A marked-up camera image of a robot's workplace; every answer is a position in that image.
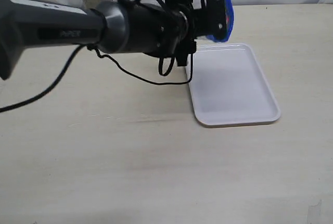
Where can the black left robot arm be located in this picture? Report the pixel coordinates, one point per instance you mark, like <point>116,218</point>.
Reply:
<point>161,30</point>

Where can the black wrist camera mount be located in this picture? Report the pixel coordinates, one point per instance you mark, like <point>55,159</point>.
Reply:
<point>211,19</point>

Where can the blue plastic lid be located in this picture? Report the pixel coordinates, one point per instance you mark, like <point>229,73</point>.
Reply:
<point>229,22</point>

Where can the white rectangular plastic tray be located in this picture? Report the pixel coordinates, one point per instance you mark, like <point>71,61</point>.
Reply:
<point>229,87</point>

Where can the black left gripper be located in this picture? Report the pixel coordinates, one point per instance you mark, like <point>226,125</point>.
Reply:
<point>184,11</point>

